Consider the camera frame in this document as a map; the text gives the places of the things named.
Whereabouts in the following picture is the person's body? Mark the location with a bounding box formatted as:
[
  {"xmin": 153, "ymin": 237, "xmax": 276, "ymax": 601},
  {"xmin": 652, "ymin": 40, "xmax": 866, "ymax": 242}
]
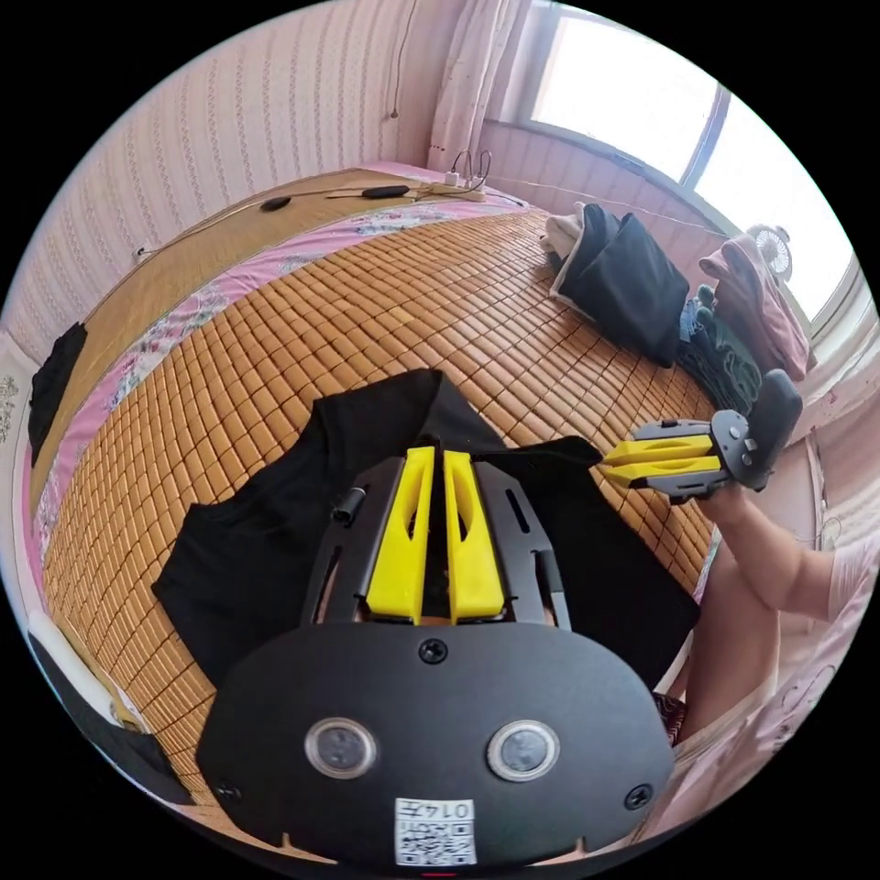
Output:
[{"xmin": 649, "ymin": 529, "xmax": 880, "ymax": 853}]

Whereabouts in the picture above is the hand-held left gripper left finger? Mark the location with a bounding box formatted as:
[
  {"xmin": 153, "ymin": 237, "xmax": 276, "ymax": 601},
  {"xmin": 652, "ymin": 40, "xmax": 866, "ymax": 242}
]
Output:
[{"xmin": 366, "ymin": 445, "xmax": 438, "ymax": 625}]

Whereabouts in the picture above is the bed with woven mat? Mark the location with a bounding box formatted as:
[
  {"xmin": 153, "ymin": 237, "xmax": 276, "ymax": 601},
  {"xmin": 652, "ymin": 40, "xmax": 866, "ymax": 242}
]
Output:
[{"xmin": 26, "ymin": 159, "xmax": 732, "ymax": 830}]

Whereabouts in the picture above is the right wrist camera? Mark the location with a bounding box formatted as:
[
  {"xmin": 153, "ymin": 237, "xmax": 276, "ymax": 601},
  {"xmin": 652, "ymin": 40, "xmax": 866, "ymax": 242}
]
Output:
[{"xmin": 745, "ymin": 368, "xmax": 805, "ymax": 477}]

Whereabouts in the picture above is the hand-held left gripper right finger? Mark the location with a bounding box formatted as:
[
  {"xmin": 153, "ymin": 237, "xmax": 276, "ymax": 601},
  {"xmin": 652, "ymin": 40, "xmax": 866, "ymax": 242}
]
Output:
[{"xmin": 443, "ymin": 450, "xmax": 511, "ymax": 626}]

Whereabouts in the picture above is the small white fan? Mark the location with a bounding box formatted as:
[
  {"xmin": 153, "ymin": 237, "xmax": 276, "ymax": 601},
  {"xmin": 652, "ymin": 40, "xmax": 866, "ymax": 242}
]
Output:
[{"xmin": 744, "ymin": 222, "xmax": 793, "ymax": 281}]

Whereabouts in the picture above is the white power strip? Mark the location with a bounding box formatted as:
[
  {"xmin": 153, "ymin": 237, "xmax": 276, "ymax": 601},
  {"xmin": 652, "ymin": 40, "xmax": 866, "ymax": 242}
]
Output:
[{"xmin": 411, "ymin": 171, "xmax": 491, "ymax": 203}]

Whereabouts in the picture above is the window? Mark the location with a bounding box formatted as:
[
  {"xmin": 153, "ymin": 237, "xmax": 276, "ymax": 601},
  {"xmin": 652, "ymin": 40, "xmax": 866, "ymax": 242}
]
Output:
[{"xmin": 527, "ymin": 12, "xmax": 864, "ymax": 325}]

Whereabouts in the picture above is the person's right forearm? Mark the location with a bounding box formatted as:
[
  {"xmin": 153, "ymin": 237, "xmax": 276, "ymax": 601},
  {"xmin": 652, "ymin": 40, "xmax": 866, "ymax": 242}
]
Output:
[{"xmin": 716, "ymin": 507, "xmax": 847, "ymax": 614}]

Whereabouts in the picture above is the pile of clothes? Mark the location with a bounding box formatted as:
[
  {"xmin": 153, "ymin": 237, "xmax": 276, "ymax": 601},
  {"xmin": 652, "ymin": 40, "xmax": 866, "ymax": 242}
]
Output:
[{"xmin": 539, "ymin": 202, "xmax": 820, "ymax": 415}]

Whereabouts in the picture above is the pink curtain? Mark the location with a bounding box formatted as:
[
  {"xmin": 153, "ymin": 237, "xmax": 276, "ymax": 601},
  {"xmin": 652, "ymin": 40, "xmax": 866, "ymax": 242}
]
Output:
[{"xmin": 427, "ymin": 0, "xmax": 539, "ymax": 168}]

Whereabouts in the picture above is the person's right hand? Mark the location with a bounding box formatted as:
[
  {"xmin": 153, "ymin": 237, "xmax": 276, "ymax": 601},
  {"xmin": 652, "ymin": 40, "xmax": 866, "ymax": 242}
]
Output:
[{"xmin": 700, "ymin": 488, "xmax": 752, "ymax": 535}]

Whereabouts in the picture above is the black cloth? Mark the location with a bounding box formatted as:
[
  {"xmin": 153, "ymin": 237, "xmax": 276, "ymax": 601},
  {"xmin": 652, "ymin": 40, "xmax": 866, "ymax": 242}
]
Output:
[{"xmin": 28, "ymin": 321, "xmax": 92, "ymax": 470}]

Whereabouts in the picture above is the black t-shirt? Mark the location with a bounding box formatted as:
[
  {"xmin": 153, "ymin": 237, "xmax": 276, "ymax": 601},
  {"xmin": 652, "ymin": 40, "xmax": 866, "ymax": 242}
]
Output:
[{"xmin": 150, "ymin": 368, "xmax": 700, "ymax": 690}]

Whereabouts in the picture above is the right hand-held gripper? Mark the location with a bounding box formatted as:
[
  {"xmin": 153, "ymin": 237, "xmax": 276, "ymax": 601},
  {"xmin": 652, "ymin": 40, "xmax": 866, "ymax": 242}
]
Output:
[{"xmin": 602, "ymin": 410, "xmax": 776, "ymax": 507}]

